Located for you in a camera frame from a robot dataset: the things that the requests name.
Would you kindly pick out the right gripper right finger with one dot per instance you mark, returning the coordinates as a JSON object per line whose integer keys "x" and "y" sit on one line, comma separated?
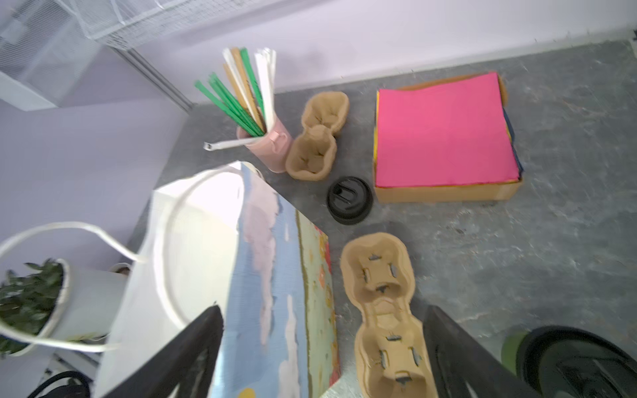
{"x": 461, "y": 367}

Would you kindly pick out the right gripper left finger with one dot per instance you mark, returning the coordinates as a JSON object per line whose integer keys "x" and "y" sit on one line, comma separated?
{"x": 192, "y": 355}

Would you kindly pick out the green paper cup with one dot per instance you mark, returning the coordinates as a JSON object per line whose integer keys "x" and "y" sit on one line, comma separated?
{"x": 509, "y": 350}

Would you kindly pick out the single cardboard cup carrier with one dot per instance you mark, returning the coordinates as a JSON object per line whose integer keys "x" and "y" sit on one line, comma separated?
{"x": 390, "y": 350}

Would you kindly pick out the black coffee cup lid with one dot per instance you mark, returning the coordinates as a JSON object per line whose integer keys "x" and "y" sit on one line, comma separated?
{"x": 559, "y": 361}

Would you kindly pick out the painted paper gift bag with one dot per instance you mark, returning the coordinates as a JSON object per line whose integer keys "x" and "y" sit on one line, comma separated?
{"x": 224, "y": 240}

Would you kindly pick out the potted green plant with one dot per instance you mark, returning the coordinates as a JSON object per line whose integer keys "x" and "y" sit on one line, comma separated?
{"x": 61, "y": 301}

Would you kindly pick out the cardboard napkin box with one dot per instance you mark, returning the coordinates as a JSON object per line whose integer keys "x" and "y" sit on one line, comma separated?
{"x": 448, "y": 191}

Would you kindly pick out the pink napkin stack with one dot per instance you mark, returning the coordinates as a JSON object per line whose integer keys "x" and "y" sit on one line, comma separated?
{"x": 443, "y": 134}

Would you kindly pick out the pink utensil holder cup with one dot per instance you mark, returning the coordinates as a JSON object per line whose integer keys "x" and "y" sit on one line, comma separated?
{"x": 273, "y": 148}

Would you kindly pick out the green stirrer sticks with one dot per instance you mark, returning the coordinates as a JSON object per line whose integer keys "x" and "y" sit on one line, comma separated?
{"x": 224, "y": 98}

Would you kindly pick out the white wrapped straws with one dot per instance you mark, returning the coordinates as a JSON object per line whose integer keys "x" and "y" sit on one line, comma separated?
{"x": 266, "y": 84}

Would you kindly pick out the small white wire basket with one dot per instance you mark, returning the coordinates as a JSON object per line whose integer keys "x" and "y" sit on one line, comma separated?
{"x": 44, "y": 53}

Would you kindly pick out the wide white wire basket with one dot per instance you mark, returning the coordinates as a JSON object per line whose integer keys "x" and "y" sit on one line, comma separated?
{"x": 126, "y": 24}

